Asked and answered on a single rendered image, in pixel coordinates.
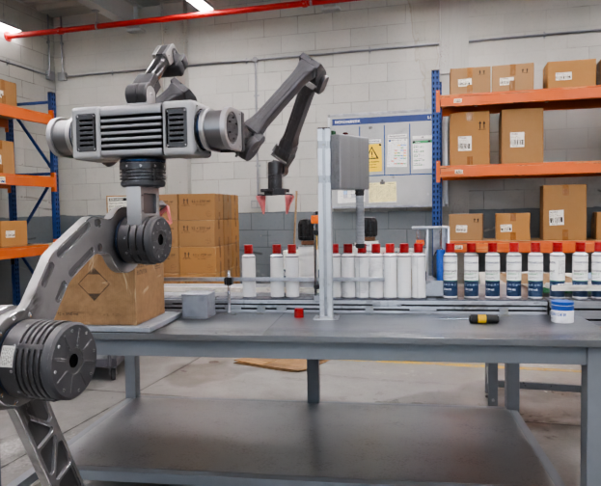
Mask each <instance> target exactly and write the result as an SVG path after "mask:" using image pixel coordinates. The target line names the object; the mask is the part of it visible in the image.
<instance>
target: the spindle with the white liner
mask: <svg viewBox="0 0 601 486"><path fill-rule="evenodd" d="M313 230H314V224H312V223H311V219H301V220H300V221H299V223H298V239H299V240H301V244H302V245H299V246H298V255H299V278H314V235H313ZM316 277H317V278H318V246H317V250H316ZM299 287H314V282H299Z"/></svg>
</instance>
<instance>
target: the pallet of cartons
mask: <svg viewBox="0 0 601 486"><path fill-rule="evenodd" d="M159 200H160V201H163V202H164V203H165V204H167V205H168V206H170V212H171V218H172V222H173V223H172V224H171V225H169V226H170V228H171V232H172V248H171V252H170V253H169V255H168V257H167V258H166V260H165V261H163V267H164V277H166V278H226V277H227V271H228V270H230V271H231V277H233V278H240V266H239V222H238V196H237V195H228V194H215V193H211V194H165V195H159ZM118 206H126V195H121V196H106V209H107V213H108V212H109V211H110V210H111V209H112V208H114V207H118ZM223 283H224V282H164V284H223Z"/></svg>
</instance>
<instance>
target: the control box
mask: <svg viewBox="0 0 601 486"><path fill-rule="evenodd" d="M330 151H331V175H330V177H331V182H330V183H331V190H342V191H354V190H356V189H365V190H368V189H369V138H367V137H360V136H352V135H344V134H334V135H330Z"/></svg>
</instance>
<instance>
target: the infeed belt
mask: <svg viewBox="0 0 601 486"><path fill-rule="evenodd" d="M164 299H181V296H173V295H164ZM313 299H314V296H299V298H293V299H290V298H287V297H286V296H285V297H284V298H278V299H276V298H271V296H257V297H256V298H243V296H231V300H313ZM215 300H228V296H215ZM333 300H374V301H541V302H548V300H546V299H544V298H543V299H542V300H531V299H528V297H521V299H520V300H509V299H506V297H500V299H498V300H489V299H485V297H478V299H476V300H469V299H464V297H457V299H452V300H451V299H444V298H443V297H426V298H425V299H412V298H411V299H398V298H396V299H385V298H382V299H370V298H368V299H357V298H356V296H355V298H354V299H343V298H339V299H333Z"/></svg>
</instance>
